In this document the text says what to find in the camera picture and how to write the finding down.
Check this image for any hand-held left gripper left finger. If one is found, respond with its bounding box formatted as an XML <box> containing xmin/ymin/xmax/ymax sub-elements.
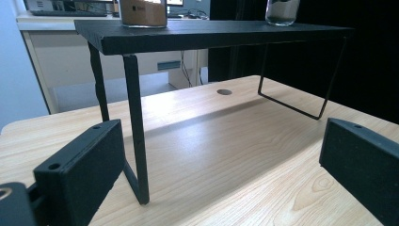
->
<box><xmin>32</xmin><ymin>119</ymin><xmax>127</xmax><ymax>226</ymax></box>

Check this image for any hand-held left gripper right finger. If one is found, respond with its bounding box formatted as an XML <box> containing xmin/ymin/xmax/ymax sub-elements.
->
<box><xmin>318</xmin><ymin>117</ymin><xmax>399</xmax><ymax>226</ymax></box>

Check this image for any silver-lid glass jar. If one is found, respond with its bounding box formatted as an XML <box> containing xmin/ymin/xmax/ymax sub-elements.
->
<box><xmin>118</xmin><ymin>0</ymin><xmax>168</xmax><ymax>29</ymax></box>

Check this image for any white-lid glass jar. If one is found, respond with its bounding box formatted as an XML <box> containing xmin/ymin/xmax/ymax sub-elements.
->
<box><xmin>264</xmin><ymin>0</ymin><xmax>301</xmax><ymax>27</ymax></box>

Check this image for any black shelf rack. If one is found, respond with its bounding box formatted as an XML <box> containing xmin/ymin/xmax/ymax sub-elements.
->
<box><xmin>73</xmin><ymin>19</ymin><xmax>356</xmax><ymax>206</ymax></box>

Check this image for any light wooden office desk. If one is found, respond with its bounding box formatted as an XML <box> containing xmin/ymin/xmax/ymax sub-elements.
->
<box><xmin>16</xmin><ymin>11</ymin><xmax>210</xmax><ymax>115</ymax></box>

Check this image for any white partition panel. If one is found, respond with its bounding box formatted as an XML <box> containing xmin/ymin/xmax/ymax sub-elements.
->
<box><xmin>0</xmin><ymin>0</ymin><xmax>50</xmax><ymax>135</ymax></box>

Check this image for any black keyboard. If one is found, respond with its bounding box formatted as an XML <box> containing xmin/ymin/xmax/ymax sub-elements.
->
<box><xmin>30</xmin><ymin>8</ymin><xmax>108</xmax><ymax>18</ymax></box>

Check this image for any grey drawer handle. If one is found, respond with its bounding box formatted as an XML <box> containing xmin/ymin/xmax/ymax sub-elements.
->
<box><xmin>156</xmin><ymin>59</ymin><xmax>182</xmax><ymax>72</ymax></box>

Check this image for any black hanging cable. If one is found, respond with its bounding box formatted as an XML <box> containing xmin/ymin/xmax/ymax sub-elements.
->
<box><xmin>180</xmin><ymin>50</ymin><xmax>193</xmax><ymax>89</ymax></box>

